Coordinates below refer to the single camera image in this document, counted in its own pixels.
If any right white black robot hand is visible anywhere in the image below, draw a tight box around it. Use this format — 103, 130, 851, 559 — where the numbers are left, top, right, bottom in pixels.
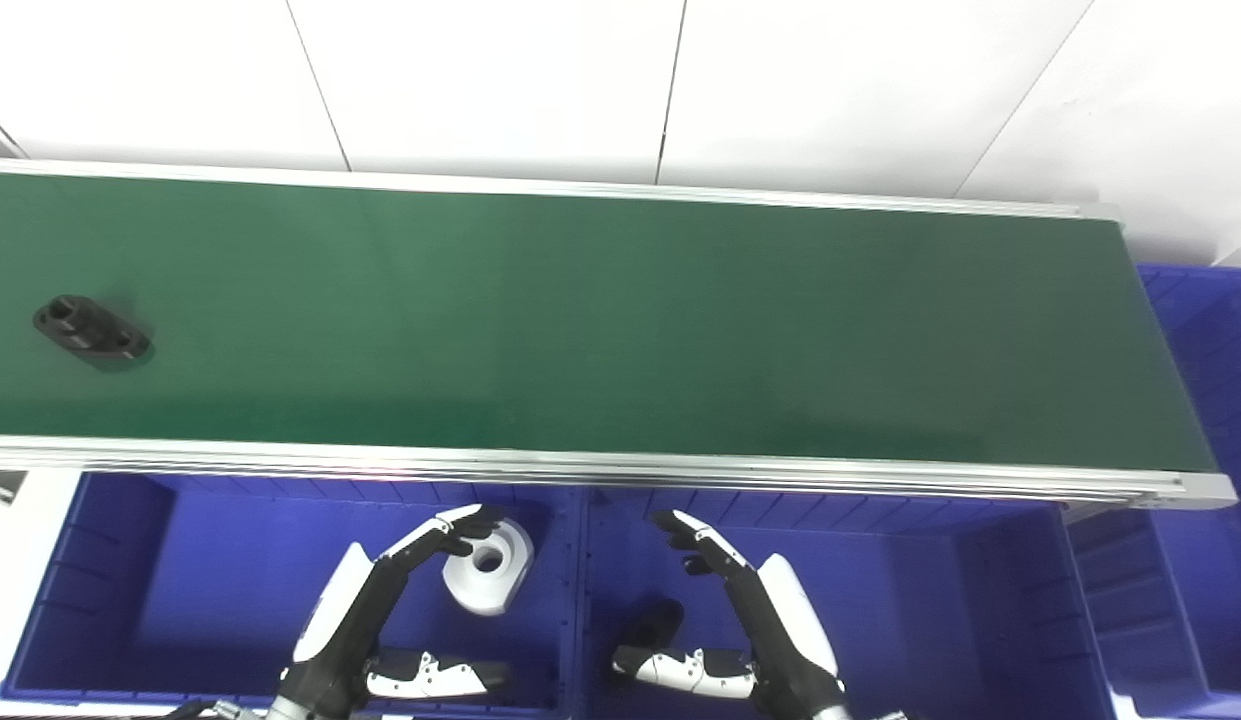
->
610, 508, 849, 717

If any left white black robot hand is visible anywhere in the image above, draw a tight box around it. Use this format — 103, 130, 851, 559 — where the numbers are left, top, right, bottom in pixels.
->
275, 503, 513, 716

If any black flange part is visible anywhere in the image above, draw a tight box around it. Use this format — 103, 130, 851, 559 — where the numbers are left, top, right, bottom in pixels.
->
32, 295, 153, 363
620, 598, 685, 656

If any blue plastic bin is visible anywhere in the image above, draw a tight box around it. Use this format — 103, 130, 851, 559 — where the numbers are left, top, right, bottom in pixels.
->
578, 485, 1116, 720
1065, 263, 1241, 720
0, 470, 583, 713

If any white hexagonal bushing part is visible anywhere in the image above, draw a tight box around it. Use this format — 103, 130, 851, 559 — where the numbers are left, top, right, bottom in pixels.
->
442, 517, 535, 616

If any green conveyor belt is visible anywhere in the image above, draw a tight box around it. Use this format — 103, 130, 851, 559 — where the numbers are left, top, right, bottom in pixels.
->
0, 172, 1218, 473
0, 158, 1239, 511

